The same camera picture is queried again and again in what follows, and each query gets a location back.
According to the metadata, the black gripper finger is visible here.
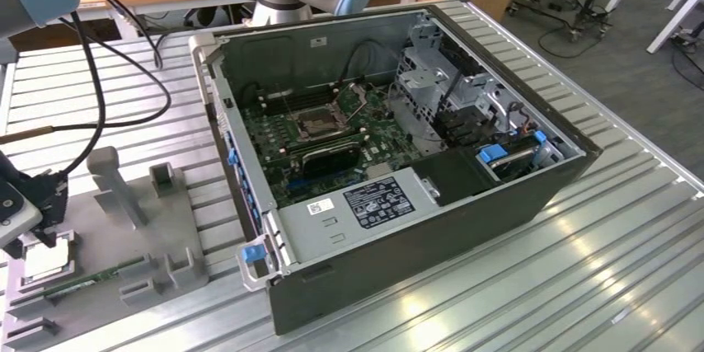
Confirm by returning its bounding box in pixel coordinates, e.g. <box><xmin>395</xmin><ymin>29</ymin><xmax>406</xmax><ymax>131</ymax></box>
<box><xmin>0</xmin><ymin>238</ymin><xmax>24</xmax><ymax>261</ymax></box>
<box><xmin>30</xmin><ymin>205</ymin><xmax>67</xmax><ymax>251</ymax></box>

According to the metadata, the silver CPU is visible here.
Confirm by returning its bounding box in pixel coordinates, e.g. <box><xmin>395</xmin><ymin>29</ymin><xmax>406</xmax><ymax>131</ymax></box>
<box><xmin>20</xmin><ymin>238</ymin><xmax>76</xmax><ymax>281</ymax></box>

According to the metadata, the black RAM slot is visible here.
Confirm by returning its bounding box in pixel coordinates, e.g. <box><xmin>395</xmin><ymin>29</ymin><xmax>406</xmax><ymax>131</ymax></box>
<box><xmin>263</xmin><ymin>92</ymin><xmax>338</xmax><ymax>108</ymax></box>
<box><xmin>267</xmin><ymin>96</ymin><xmax>340</xmax><ymax>113</ymax></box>
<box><xmin>262</xmin><ymin>88</ymin><xmax>336</xmax><ymax>104</ymax></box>
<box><xmin>258</xmin><ymin>84</ymin><xmax>335</xmax><ymax>100</ymax></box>

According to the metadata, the CPU socket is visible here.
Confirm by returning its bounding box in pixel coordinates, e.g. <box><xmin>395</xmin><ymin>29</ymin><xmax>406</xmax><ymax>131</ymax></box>
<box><xmin>294</xmin><ymin>106</ymin><xmax>356</xmax><ymax>143</ymax></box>

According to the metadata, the green RAM stick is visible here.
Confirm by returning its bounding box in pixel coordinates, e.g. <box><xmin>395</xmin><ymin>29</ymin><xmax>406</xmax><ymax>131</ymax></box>
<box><xmin>43</xmin><ymin>259</ymin><xmax>148</xmax><ymax>299</ymax></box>

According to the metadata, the grey parts rack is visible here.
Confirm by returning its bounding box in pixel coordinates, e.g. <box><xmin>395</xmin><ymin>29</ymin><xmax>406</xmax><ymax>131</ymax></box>
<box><xmin>0</xmin><ymin>145</ymin><xmax>214</xmax><ymax>345</ymax></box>

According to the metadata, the blue case latch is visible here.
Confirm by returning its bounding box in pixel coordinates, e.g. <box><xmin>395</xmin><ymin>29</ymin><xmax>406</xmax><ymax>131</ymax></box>
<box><xmin>240</xmin><ymin>246</ymin><xmax>267</xmax><ymax>265</ymax></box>

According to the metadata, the grey power supply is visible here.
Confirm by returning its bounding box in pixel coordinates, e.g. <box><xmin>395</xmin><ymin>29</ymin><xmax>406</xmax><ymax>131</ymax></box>
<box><xmin>274</xmin><ymin>167</ymin><xmax>443</xmax><ymax>266</ymax></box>

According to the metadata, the metal socket cover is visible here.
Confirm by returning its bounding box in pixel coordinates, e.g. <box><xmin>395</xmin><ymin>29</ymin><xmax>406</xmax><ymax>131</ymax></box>
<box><xmin>336</xmin><ymin>82</ymin><xmax>374</xmax><ymax>116</ymax></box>

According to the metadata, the green motherboard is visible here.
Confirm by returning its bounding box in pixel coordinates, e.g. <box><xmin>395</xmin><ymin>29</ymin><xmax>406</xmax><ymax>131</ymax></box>
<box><xmin>242</xmin><ymin>83</ymin><xmax>424</xmax><ymax>209</ymax></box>

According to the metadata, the black open PC case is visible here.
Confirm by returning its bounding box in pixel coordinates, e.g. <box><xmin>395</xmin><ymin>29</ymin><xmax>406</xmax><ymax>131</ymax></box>
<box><xmin>188</xmin><ymin>0</ymin><xmax>604</xmax><ymax>336</ymax></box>

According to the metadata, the silver metal drive cage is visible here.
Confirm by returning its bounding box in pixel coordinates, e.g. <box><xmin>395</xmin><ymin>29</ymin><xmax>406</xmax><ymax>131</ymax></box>
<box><xmin>394</xmin><ymin>13</ymin><xmax>496</xmax><ymax>147</ymax></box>

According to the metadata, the hard disk in blue carrier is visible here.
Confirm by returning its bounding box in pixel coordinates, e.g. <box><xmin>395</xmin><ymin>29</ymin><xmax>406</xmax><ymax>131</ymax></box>
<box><xmin>476</xmin><ymin>143</ymin><xmax>538</xmax><ymax>182</ymax></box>

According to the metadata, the pale grey wrist camera mount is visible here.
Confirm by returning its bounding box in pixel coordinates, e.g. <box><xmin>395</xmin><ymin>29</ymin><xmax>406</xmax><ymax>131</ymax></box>
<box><xmin>0</xmin><ymin>181</ymin><xmax>44</xmax><ymax>248</ymax></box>

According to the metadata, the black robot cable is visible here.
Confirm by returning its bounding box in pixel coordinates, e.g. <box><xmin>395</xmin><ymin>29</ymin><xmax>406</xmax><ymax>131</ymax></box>
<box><xmin>60</xmin><ymin>0</ymin><xmax>174</xmax><ymax>129</ymax></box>
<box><xmin>64</xmin><ymin>13</ymin><xmax>107</xmax><ymax>176</ymax></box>

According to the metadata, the thin wire locking lever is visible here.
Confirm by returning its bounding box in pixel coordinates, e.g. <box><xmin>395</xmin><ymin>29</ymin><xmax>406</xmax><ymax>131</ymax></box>
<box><xmin>276</xmin><ymin>82</ymin><xmax>294</xmax><ymax>117</ymax></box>

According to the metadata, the black cable inside case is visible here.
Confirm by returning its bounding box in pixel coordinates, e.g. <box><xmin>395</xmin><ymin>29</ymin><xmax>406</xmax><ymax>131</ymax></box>
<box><xmin>336</xmin><ymin>40</ymin><xmax>399</xmax><ymax>85</ymax></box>

